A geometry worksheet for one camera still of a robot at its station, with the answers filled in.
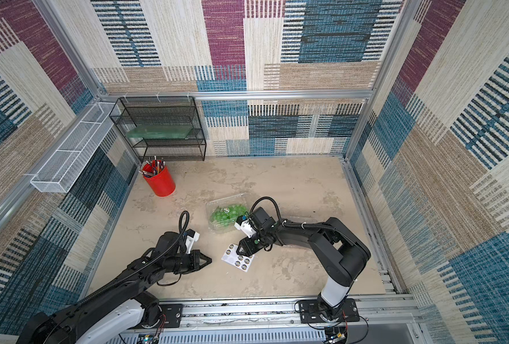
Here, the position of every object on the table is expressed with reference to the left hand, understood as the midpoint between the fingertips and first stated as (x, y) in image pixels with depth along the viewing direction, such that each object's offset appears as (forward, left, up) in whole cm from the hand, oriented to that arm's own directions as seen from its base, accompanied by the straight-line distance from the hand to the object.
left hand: (212, 261), depth 80 cm
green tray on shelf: (+48, +25, +23) cm, 58 cm away
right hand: (+5, -12, -4) cm, 14 cm away
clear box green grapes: (+20, -2, -1) cm, 20 cm away
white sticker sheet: (+1, -10, -5) cm, 11 cm away
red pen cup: (+35, +27, +8) cm, 45 cm away
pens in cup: (+40, +30, +10) cm, 51 cm away
